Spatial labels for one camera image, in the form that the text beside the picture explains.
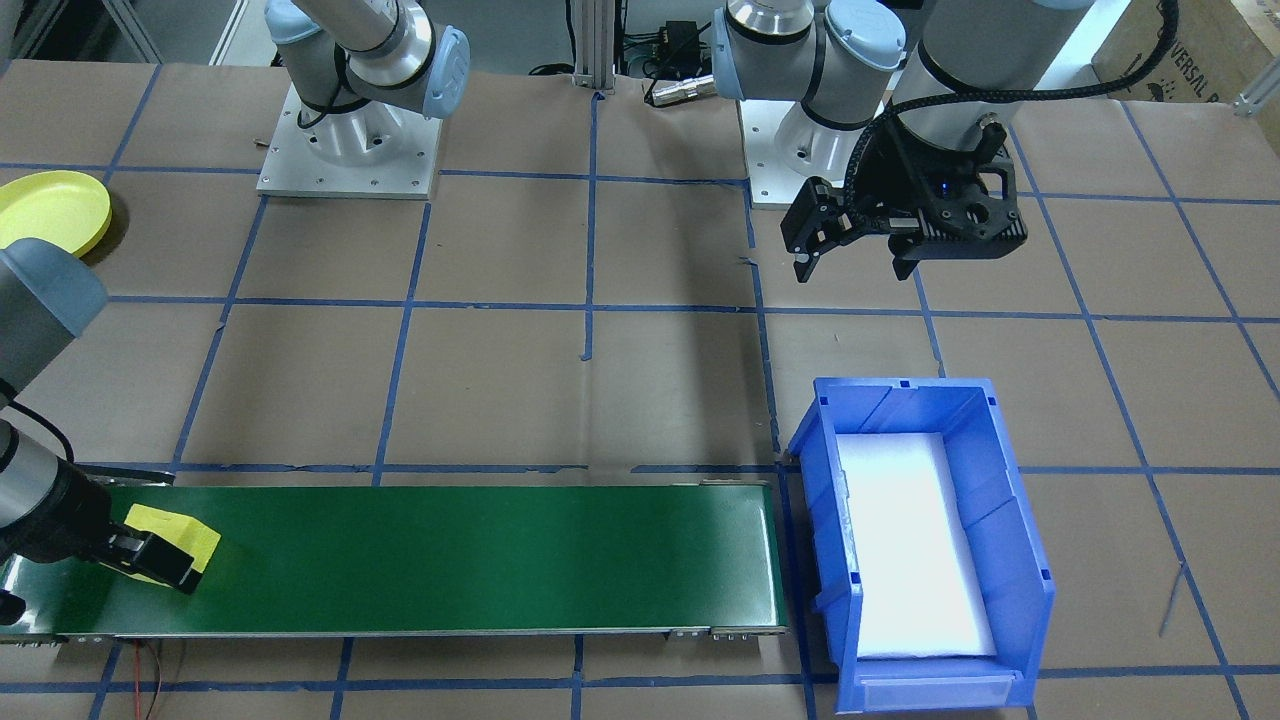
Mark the yellow block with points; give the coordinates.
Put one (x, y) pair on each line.
(175, 525)

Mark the yellow plate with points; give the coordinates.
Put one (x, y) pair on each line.
(55, 210)

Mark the silver cylindrical connector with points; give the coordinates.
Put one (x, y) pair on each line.
(680, 90)

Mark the black power supply box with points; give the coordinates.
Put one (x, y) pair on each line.
(682, 40)

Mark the green conveyor belt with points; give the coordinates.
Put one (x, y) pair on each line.
(400, 560)

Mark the white foam pad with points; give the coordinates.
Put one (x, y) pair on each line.
(910, 540)

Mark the blue plastic bin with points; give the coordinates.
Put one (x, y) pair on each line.
(1000, 560)

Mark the brown cardboard box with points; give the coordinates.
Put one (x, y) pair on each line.
(1200, 50)

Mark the short aluminium profile bar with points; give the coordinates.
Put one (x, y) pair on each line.
(1260, 100)

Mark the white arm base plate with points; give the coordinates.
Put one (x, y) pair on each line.
(765, 190)
(410, 185)

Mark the metal bar frame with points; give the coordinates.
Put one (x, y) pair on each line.
(593, 50)

